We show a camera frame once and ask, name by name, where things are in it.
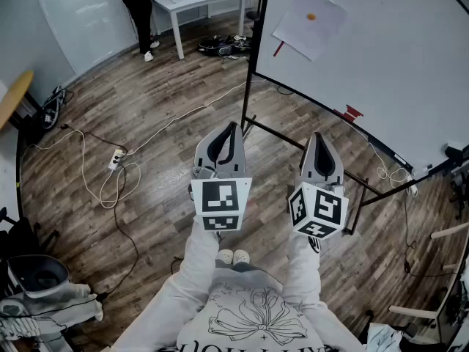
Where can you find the person's right cream slipper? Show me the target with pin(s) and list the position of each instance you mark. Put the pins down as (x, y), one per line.
(241, 257)

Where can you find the person's left forearm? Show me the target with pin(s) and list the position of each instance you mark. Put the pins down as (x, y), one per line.
(176, 292)

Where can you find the yellow round table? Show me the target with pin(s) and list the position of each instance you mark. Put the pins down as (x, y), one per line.
(14, 94)

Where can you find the large white whiteboard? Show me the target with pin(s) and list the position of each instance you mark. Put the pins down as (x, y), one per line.
(384, 68)

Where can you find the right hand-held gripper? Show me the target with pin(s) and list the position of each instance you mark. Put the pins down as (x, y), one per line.
(318, 211)

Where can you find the person's right forearm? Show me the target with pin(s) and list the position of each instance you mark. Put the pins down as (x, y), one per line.
(308, 288)

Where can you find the red strip on whiteboard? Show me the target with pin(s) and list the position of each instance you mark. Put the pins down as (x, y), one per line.
(278, 48)

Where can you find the orange round magnet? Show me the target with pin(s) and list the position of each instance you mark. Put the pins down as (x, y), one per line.
(311, 16)

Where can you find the black bag with gear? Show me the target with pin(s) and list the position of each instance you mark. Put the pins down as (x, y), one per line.
(225, 46)

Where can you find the person's flower print shirt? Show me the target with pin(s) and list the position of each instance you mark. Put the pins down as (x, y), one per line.
(253, 321)

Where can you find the person's left cream slipper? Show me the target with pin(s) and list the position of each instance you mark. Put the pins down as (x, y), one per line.
(225, 256)

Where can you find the white crumpled cloth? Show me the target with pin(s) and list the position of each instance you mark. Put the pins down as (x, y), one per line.
(62, 304)

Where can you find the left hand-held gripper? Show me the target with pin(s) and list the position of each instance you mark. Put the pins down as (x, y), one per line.
(221, 201)

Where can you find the red clip on whiteboard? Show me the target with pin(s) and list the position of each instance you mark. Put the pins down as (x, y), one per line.
(350, 113)

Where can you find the grey round bin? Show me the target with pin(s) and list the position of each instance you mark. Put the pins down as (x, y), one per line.
(40, 275)

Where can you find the person's grey trousers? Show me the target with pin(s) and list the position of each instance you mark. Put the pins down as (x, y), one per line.
(242, 269)

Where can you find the white sheet of paper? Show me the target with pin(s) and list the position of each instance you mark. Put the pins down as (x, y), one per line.
(311, 28)

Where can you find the black office chair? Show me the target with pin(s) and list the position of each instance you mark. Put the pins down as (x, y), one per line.
(18, 233)

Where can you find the small white power strip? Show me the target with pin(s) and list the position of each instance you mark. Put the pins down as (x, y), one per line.
(412, 187)

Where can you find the black whiteboard stand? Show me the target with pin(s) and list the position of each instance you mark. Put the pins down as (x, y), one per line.
(253, 86)

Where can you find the person's cream slipper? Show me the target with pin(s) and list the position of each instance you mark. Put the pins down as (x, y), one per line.
(225, 256)
(241, 257)

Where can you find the light wooden chair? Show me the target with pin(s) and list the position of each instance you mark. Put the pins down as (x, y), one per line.
(439, 306)

